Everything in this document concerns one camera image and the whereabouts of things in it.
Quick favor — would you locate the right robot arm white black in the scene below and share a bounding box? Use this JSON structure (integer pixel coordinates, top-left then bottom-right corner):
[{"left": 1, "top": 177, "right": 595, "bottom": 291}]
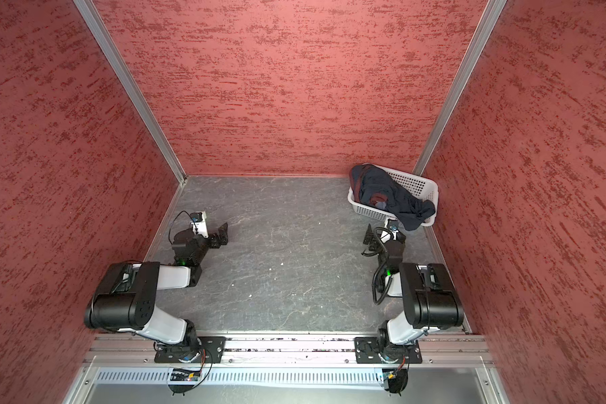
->
[{"left": 355, "top": 224, "right": 465, "bottom": 365}]

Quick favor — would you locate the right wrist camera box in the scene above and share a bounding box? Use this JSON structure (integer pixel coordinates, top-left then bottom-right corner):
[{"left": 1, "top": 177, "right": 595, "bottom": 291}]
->
[{"left": 381, "top": 218, "right": 399, "bottom": 242}]

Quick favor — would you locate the right controller board with wires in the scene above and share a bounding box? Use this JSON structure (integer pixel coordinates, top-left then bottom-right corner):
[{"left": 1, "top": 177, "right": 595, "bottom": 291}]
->
[{"left": 382, "top": 369, "right": 408, "bottom": 396}]

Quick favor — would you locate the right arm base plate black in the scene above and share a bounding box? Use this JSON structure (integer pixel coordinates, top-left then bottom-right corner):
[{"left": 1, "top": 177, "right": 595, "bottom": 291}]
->
[{"left": 354, "top": 337, "right": 423, "bottom": 365}]

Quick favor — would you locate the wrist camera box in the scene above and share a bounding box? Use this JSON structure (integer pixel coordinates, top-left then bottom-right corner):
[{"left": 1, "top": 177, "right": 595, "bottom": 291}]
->
[
  {"left": 190, "top": 211, "right": 209, "bottom": 238},
  {"left": 381, "top": 218, "right": 399, "bottom": 242}
]

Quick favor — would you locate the controller board with wires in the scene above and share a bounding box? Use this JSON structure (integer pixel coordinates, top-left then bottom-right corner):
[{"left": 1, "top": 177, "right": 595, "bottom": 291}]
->
[
  {"left": 168, "top": 369, "right": 202, "bottom": 396},
  {"left": 382, "top": 369, "right": 408, "bottom": 396}
]

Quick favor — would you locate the right aluminium corner post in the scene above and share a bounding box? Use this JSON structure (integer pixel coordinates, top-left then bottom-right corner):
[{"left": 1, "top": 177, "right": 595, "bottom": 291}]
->
[{"left": 412, "top": 0, "right": 507, "bottom": 175}]

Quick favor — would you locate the left aluminium corner post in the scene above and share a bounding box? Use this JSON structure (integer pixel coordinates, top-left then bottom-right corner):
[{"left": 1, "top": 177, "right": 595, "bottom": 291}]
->
[{"left": 73, "top": 0, "right": 188, "bottom": 185}]

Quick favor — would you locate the left controller board with wires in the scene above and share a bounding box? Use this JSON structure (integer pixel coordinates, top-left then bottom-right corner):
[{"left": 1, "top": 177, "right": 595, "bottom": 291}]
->
[{"left": 168, "top": 369, "right": 202, "bottom": 396}]

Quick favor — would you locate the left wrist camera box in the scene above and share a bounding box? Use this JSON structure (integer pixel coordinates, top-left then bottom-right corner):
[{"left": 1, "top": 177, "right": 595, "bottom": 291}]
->
[{"left": 190, "top": 211, "right": 209, "bottom": 238}]

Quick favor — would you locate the white slotted cable duct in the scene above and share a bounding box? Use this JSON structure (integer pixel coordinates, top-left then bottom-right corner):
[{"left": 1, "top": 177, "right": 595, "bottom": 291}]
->
[{"left": 94, "top": 368, "right": 384, "bottom": 390}]

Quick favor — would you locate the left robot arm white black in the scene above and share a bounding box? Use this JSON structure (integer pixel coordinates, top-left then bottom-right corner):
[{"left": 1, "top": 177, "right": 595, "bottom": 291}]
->
[{"left": 83, "top": 222, "right": 228, "bottom": 365}]

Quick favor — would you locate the white plastic laundry basket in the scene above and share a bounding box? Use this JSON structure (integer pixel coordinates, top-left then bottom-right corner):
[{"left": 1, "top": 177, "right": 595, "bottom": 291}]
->
[{"left": 347, "top": 163, "right": 440, "bottom": 229}]

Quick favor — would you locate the aluminium mounting rail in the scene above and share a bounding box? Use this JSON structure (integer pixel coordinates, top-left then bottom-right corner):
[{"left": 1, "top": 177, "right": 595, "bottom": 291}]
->
[{"left": 82, "top": 332, "right": 493, "bottom": 368}]

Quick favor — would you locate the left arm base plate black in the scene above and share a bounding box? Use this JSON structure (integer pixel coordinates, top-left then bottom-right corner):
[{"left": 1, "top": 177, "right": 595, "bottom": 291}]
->
[{"left": 154, "top": 336, "right": 227, "bottom": 365}]

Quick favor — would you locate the navy tank top red trim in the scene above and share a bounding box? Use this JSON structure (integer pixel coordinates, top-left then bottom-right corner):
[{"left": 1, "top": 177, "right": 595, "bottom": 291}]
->
[{"left": 349, "top": 162, "right": 437, "bottom": 232}]

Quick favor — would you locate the aluminium corner post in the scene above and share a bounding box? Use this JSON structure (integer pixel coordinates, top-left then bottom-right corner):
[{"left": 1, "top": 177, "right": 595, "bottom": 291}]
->
[
  {"left": 412, "top": 0, "right": 507, "bottom": 175},
  {"left": 73, "top": 0, "right": 188, "bottom": 185}
]

